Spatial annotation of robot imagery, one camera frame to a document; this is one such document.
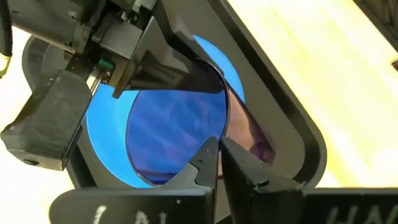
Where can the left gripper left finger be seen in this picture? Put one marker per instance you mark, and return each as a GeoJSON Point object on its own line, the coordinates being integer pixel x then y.
{"type": "Point", "coordinates": [199, 174]}

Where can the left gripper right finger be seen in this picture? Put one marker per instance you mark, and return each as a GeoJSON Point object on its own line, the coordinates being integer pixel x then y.
{"type": "Point", "coordinates": [245, 186]}

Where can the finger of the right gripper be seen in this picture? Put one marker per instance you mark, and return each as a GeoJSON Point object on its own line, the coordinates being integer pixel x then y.
{"type": "Point", "coordinates": [161, 71]}
{"type": "Point", "coordinates": [46, 121]}

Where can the purple translucent cup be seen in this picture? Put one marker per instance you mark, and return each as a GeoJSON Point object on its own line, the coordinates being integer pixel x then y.
{"type": "Point", "coordinates": [174, 130]}

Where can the blue round plate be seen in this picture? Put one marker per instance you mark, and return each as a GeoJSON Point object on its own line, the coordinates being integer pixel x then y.
{"type": "Point", "coordinates": [105, 133]}

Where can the black plastic tray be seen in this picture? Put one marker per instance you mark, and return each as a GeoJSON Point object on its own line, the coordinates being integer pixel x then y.
{"type": "Point", "coordinates": [280, 124]}

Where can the yellow tag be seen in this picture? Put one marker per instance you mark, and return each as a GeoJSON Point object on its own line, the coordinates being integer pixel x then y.
{"type": "Point", "coordinates": [3, 67]}

